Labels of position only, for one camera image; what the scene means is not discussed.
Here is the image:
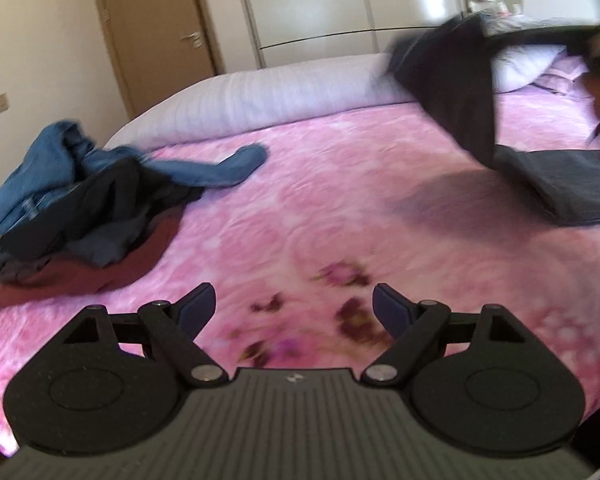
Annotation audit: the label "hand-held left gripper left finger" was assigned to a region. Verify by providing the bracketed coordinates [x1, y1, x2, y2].
[60, 282, 229, 389]

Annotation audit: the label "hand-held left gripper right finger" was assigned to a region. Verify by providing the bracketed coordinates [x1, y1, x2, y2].
[362, 282, 531, 389]

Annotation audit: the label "grey jeans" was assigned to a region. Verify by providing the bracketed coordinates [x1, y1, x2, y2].
[494, 146, 600, 227]

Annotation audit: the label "black garment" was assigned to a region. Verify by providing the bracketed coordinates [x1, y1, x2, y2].
[0, 157, 206, 283]
[382, 12, 600, 171]

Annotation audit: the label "purple pillow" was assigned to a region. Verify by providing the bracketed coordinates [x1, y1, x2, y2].
[532, 54, 600, 98]

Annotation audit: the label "dark red garment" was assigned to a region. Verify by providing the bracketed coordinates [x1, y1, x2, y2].
[0, 212, 181, 311]

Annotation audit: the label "pink floral blanket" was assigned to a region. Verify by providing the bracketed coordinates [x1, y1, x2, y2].
[0, 52, 600, 453]

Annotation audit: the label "black crumpled garment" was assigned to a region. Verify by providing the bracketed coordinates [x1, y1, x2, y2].
[0, 157, 206, 283]

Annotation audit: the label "blue jeans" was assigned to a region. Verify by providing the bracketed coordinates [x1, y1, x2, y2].
[0, 120, 268, 256]

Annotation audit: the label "white long bolster pillow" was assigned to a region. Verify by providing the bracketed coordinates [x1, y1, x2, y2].
[102, 52, 421, 153]

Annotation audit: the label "white wardrobe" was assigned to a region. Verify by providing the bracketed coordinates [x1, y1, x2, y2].
[232, 0, 486, 70]

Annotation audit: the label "wooden door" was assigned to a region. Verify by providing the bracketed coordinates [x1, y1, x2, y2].
[89, 0, 227, 120]

